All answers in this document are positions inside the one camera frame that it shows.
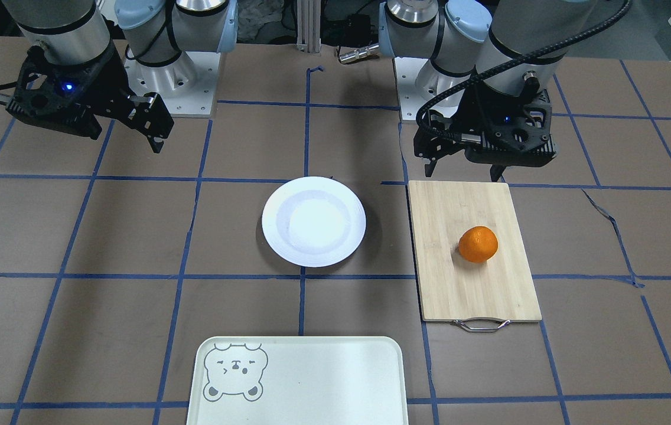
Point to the cream bear tray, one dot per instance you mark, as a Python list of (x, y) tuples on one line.
[(298, 380)]

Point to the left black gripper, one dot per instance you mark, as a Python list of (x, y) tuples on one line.
[(470, 115)]

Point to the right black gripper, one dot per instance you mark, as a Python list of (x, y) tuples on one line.
[(107, 79)]

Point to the white round plate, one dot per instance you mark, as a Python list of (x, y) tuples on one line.
[(314, 221)]

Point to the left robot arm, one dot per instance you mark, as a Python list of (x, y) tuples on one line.
[(513, 50)]

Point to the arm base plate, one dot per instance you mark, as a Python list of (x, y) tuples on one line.
[(187, 87), (417, 82)]

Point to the orange fruit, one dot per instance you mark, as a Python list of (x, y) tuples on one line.
[(478, 244)]

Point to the bamboo cutting board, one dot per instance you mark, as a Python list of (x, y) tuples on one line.
[(471, 263)]

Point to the aluminium frame post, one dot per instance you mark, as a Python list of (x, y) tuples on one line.
[(308, 20)]

